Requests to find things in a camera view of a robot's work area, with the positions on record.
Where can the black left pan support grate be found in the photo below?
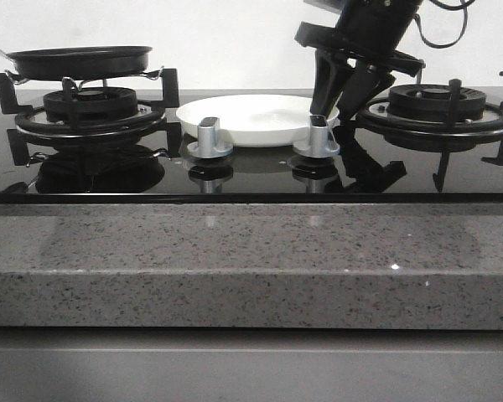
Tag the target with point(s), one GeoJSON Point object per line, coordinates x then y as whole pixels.
{"type": "Point", "coordinates": [32, 126]}

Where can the grey cabinet front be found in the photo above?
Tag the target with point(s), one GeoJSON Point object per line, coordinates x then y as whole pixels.
{"type": "Point", "coordinates": [155, 364]}

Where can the black right pan support grate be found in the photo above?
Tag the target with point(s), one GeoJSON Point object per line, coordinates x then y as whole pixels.
{"type": "Point", "coordinates": [443, 137]}

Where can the chrome wire pan reducer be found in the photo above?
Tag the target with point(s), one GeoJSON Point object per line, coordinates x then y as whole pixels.
{"type": "Point", "coordinates": [19, 78]}

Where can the white ceramic plate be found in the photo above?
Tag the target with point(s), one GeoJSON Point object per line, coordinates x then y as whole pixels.
{"type": "Point", "coordinates": [248, 120]}

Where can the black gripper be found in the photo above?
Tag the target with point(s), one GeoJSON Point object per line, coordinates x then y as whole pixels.
{"type": "Point", "coordinates": [366, 30]}

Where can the black glass cooktop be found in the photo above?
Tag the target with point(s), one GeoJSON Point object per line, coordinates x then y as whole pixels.
{"type": "Point", "coordinates": [370, 169]}

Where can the silver stove knob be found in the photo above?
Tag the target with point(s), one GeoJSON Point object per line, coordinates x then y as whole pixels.
{"type": "Point", "coordinates": [320, 142]}
{"type": "Point", "coordinates": [209, 145]}

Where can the black gas burner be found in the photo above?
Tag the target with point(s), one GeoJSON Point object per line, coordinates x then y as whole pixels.
{"type": "Point", "coordinates": [93, 104]}
{"type": "Point", "coordinates": [431, 102]}

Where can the silver left stove knob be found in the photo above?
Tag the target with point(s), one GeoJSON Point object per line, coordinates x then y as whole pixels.
{"type": "Point", "coordinates": [209, 145]}

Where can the black frying pan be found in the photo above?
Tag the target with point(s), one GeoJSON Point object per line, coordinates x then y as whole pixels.
{"type": "Point", "coordinates": [83, 63]}

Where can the black pan support grate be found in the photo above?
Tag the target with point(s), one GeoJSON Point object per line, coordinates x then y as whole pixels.
{"type": "Point", "coordinates": [443, 137]}
{"type": "Point", "coordinates": [32, 126]}

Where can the silver right stove knob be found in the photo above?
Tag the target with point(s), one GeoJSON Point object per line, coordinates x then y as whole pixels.
{"type": "Point", "coordinates": [320, 142]}

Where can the black left gas burner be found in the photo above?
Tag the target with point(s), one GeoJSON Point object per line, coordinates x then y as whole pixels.
{"type": "Point", "coordinates": [93, 104]}

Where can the black right gas burner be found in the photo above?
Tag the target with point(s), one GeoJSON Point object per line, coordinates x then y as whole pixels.
{"type": "Point", "coordinates": [431, 102]}

